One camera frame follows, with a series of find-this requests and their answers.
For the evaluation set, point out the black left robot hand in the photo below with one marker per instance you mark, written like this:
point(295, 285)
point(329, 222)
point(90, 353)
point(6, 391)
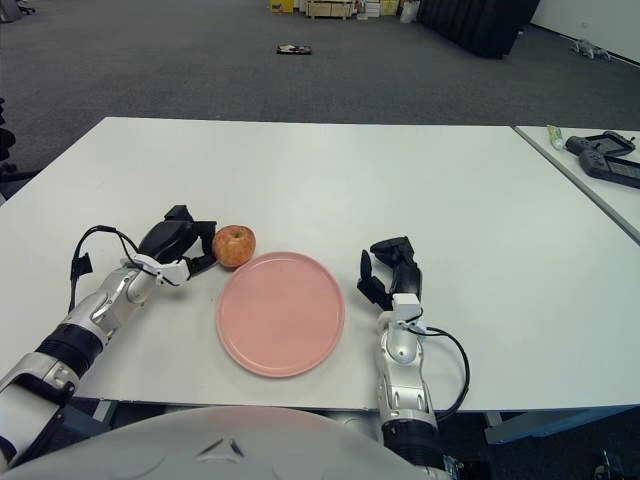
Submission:
point(167, 240)

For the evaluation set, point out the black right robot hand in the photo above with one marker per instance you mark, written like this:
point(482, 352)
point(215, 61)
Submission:
point(407, 277)

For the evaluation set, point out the red yellow apple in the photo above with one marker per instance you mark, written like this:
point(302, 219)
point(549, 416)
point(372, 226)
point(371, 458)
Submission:
point(234, 247)

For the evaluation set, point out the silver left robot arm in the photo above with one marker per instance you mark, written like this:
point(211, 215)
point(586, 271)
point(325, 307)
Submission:
point(105, 300)

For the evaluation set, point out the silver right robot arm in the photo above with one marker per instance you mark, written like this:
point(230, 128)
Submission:
point(402, 350)

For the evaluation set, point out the pink round plate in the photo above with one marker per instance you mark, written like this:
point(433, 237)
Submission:
point(280, 314)

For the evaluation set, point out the black office chair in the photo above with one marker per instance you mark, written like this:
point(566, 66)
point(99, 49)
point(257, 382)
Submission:
point(6, 145)

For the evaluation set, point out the green white tube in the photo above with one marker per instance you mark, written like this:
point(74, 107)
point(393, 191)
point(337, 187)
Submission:
point(555, 136)

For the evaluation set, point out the white side table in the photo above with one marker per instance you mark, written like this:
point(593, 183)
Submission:
point(600, 200)

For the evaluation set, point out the grey robot torso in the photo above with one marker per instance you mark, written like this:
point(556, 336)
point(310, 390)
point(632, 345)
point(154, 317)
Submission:
point(200, 445)

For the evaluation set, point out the dark tray on floor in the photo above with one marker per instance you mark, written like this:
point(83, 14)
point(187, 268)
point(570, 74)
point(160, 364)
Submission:
point(294, 49)

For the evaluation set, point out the black handheld controller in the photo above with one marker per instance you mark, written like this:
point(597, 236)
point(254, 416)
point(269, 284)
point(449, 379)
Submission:
point(600, 143)
point(617, 170)

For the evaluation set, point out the yellow cardboard box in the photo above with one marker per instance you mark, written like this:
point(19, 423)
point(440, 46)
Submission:
point(281, 6)

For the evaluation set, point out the black curtain partition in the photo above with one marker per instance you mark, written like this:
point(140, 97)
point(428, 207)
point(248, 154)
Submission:
point(477, 24)

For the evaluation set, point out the white plastic bag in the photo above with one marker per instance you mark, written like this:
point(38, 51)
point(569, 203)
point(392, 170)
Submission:
point(408, 13)

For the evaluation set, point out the stacked white boxes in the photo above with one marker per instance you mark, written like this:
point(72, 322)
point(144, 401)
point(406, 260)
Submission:
point(377, 9)

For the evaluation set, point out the dark background office chair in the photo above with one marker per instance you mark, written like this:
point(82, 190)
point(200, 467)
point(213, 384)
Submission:
point(10, 12)

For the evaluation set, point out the wooden pallet crate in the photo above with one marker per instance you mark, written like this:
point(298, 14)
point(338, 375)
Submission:
point(330, 10)

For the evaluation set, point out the grey quadruped robot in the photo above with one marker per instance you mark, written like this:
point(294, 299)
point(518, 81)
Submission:
point(590, 49)

